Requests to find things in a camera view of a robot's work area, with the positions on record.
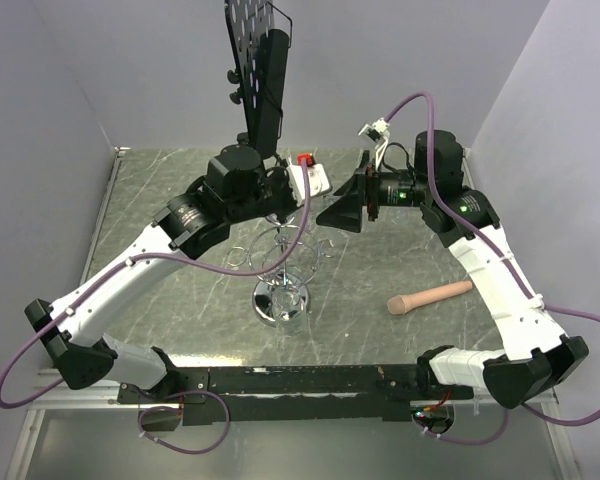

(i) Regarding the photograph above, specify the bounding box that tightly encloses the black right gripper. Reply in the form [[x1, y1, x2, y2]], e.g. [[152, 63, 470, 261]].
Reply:
[[316, 150, 435, 233]]

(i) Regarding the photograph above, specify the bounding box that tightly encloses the clear wine glass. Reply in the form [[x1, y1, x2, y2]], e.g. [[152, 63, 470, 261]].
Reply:
[[271, 287, 308, 336]]

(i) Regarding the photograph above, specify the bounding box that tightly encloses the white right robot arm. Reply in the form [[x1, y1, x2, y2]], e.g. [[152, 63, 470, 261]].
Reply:
[[317, 126, 589, 409]]

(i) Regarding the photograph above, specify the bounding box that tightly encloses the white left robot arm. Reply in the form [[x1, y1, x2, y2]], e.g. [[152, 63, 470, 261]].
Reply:
[[25, 145, 310, 402]]

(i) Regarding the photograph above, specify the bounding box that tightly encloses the chrome wine glass rack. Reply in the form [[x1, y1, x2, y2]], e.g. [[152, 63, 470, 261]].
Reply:
[[226, 223, 336, 328]]

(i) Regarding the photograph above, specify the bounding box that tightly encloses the black music stand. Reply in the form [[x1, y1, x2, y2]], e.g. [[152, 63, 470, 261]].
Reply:
[[224, 0, 294, 160]]

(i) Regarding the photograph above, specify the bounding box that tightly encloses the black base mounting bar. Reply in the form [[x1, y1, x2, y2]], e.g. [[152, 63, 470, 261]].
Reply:
[[117, 364, 474, 426]]

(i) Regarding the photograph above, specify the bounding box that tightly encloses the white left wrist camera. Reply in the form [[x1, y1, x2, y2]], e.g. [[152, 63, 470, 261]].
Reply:
[[285, 153, 333, 206]]

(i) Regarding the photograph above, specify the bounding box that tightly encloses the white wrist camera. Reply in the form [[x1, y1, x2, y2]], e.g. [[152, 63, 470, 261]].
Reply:
[[358, 117, 390, 146], [285, 153, 333, 206]]

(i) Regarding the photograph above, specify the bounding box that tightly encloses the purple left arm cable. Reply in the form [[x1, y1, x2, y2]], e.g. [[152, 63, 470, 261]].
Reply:
[[0, 159, 314, 454]]

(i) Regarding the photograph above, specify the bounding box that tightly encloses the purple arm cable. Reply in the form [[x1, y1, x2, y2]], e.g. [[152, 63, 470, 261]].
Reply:
[[0, 159, 314, 454], [384, 92, 600, 446]]

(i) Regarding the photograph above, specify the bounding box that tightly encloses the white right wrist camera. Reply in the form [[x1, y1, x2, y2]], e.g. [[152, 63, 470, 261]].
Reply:
[[358, 117, 390, 146]]

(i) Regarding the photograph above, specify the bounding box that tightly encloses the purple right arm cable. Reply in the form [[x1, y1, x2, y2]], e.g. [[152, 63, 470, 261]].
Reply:
[[384, 92, 600, 446]]

